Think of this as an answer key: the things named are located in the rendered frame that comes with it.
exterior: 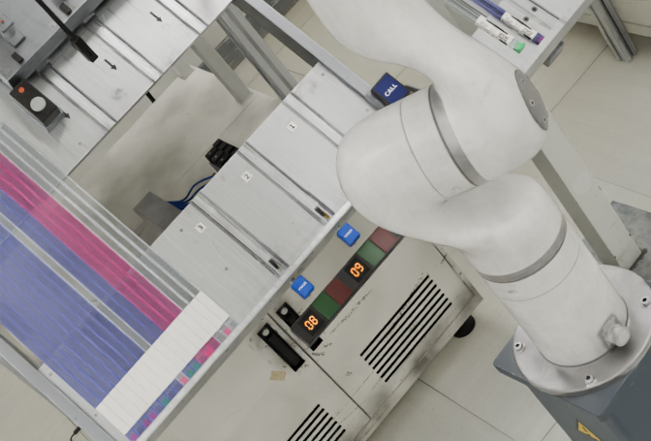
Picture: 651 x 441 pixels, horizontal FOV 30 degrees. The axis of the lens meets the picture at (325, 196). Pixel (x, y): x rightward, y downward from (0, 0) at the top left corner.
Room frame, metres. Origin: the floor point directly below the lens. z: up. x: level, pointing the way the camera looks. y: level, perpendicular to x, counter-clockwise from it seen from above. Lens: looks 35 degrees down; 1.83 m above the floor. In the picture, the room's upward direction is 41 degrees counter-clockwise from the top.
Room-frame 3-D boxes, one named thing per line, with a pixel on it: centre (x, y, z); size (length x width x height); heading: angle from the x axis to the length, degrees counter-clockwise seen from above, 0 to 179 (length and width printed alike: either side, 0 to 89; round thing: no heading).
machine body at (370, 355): (2.13, 0.30, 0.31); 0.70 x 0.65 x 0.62; 104
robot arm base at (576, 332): (1.06, -0.14, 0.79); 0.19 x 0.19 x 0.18
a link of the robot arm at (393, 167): (1.07, -0.11, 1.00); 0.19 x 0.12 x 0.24; 63
